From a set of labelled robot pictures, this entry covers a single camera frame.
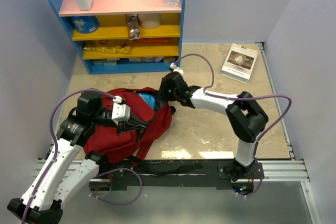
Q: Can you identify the blue dinosaur pencil case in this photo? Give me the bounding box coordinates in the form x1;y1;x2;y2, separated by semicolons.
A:
138;92;158;111

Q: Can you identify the red backpack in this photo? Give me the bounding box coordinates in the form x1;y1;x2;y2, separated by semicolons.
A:
83;87;176;164

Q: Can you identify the white coffee cover book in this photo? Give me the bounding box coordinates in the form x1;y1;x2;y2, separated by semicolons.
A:
220;44;258;84

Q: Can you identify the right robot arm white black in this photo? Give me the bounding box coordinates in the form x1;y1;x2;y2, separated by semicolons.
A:
159;72;269;178

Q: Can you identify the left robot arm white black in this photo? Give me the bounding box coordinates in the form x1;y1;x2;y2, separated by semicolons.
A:
7;89;121;223

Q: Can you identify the yellow chips bag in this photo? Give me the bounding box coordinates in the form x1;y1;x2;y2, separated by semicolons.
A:
83;39;133;55

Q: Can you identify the red flat box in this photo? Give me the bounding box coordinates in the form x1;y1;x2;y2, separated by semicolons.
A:
136;38;171;44

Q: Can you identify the silver snack packet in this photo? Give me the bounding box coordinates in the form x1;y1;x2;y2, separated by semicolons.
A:
127;14;140;40

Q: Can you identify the white round container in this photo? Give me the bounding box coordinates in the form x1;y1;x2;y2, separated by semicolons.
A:
138;13;161;29

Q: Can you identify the blue shelf unit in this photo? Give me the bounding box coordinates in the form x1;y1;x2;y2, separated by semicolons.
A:
49;0;185;74

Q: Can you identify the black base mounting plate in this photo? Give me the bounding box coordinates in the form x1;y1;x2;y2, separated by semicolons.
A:
78;159;265;191

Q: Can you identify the blue snack can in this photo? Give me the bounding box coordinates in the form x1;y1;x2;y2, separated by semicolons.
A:
70;16;99;34

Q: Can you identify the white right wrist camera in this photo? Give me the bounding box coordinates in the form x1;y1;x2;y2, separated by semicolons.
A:
169;63;184;76

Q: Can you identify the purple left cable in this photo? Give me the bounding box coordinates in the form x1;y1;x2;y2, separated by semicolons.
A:
20;89;144;224

